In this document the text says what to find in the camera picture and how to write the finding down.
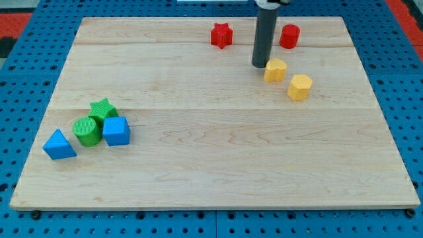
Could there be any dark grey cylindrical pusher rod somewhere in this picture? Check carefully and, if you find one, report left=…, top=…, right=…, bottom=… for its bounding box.
left=252, top=8, right=279, bottom=68

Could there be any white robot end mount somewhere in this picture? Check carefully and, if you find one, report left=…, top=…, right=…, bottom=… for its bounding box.
left=254, top=0, right=292, bottom=10

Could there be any red star block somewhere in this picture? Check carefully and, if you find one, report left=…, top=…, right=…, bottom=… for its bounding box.
left=210, top=22, right=233, bottom=49

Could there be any yellow heart block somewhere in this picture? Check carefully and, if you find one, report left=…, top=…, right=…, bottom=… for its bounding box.
left=264, top=58, right=288, bottom=82

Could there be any green star block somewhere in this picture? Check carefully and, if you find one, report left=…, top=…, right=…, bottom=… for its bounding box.
left=88, top=98, right=118, bottom=128

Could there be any red cylinder block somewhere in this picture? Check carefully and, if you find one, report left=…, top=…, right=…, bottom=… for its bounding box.
left=280, top=24, right=301, bottom=49

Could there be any yellow hexagon block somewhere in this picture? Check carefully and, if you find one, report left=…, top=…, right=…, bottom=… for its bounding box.
left=287, top=74, right=313, bottom=101

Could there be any wooden board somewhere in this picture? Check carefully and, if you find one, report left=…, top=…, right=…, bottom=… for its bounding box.
left=10, top=17, right=420, bottom=211

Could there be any blue cube block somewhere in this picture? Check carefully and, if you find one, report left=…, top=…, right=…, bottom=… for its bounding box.
left=102, top=116, right=130, bottom=146

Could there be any green cylinder block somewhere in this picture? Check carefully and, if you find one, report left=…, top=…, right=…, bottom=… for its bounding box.
left=73, top=117, right=102, bottom=147

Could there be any blue triangle block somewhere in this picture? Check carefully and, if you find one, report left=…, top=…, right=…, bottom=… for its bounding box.
left=42, top=129, right=77, bottom=160

